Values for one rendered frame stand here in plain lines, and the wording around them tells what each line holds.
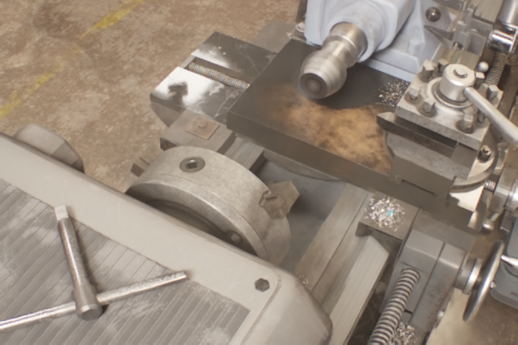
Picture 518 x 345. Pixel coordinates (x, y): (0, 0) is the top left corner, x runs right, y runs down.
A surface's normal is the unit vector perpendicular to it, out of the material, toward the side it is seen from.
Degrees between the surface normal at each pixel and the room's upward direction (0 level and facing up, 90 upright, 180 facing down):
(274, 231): 62
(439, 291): 90
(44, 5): 0
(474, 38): 74
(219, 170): 6
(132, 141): 0
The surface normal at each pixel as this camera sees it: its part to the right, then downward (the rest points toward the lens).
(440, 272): -0.47, 0.61
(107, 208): 0.05, -0.70
